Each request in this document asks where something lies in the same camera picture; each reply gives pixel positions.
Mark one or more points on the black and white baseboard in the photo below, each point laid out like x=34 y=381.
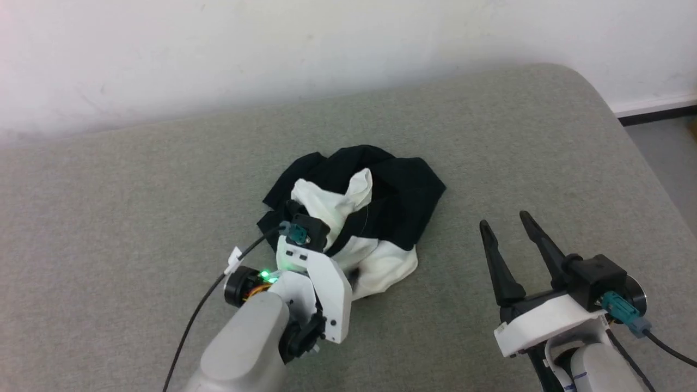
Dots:
x=659 y=114

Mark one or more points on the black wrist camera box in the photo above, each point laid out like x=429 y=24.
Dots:
x=596 y=275
x=310 y=226

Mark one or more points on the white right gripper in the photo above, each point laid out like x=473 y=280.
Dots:
x=544 y=324

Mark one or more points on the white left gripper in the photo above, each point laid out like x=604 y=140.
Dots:
x=332 y=288

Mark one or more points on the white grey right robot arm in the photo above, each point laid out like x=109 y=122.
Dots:
x=599 y=370

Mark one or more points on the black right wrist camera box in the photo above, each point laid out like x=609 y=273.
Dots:
x=596 y=275

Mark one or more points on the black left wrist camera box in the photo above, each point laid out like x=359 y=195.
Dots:
x=310 y=226

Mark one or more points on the black and white garment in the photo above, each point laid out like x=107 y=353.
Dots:
x=403 y=196

